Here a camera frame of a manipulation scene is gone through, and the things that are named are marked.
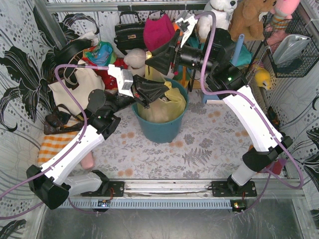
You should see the yellow trash bag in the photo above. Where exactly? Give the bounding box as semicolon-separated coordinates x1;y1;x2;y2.
137;65;186;123

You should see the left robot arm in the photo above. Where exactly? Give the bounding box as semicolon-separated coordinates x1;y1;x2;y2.
26;75;172;210

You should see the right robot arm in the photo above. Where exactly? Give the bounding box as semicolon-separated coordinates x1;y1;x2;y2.
146;28;292;197

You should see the magenta cloth bag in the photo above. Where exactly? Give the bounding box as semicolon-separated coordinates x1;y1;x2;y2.
143;13;175;52

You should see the teal trash bin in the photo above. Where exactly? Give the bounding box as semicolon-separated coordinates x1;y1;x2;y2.
131;79;189;143

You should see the cream canvas tote bag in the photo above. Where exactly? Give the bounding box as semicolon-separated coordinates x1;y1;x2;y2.
48;65;105;115

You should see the brown patterned bag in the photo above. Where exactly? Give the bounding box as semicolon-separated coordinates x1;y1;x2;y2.
43;104;84;135

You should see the cream plush lamb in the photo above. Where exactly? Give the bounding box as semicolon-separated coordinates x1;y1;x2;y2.
124;48;148;77

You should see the red clothing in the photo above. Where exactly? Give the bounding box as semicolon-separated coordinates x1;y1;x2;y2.
94;58;128;90

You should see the black leather handbag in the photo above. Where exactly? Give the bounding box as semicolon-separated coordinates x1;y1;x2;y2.
114;11;147;55

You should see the blue floor mop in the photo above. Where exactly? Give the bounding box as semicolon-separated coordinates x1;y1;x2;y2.
206;28;247;92

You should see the colorful printed cloth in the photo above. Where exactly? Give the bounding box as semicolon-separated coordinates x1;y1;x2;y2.
82;41;117;66

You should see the white plush dog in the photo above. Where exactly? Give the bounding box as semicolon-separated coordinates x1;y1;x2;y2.
197;0;238;40

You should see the teal folded cloth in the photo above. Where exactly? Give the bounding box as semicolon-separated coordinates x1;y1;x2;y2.
234;45;253;67

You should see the black round hat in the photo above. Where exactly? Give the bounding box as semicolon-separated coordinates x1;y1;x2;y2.
53;39;92;66

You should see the brown teddy bear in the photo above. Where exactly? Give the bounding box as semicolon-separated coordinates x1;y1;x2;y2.
229;0;277;41

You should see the pink sponge roll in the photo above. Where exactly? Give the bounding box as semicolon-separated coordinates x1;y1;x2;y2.
80;152;95;170

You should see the yellow plush toy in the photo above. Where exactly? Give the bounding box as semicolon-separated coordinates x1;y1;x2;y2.
252;61;271;90

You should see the orange checkered towel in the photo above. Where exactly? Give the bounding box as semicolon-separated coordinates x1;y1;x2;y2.
37;132;78;165

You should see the black orange cloth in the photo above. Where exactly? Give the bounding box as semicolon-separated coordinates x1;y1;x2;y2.
267;107;280;130

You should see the silver foil pouch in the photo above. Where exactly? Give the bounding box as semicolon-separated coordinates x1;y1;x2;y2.
273;34;311;65

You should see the pink plush toy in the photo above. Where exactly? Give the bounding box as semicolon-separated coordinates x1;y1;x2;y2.
269;0;300;30

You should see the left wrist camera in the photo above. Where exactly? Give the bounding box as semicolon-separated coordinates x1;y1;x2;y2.
108;64;134;97

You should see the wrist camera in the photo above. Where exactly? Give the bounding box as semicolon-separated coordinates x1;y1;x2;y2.
175;11;198;48
108;64;134;97

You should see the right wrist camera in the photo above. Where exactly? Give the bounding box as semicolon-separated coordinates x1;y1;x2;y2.
175;11;198;48

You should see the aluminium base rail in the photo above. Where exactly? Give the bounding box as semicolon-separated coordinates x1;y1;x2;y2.
37;178;305;209

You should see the black wire basket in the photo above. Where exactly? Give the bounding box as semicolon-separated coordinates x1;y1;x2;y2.
263;12;319;78

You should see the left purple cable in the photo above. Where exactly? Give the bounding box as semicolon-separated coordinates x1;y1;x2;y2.
0;63;110;220

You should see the purple cable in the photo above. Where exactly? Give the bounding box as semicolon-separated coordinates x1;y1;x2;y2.
0;63;110;220
196;10;304;212

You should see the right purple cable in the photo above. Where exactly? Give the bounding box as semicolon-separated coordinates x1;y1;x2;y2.
196;10;304;212

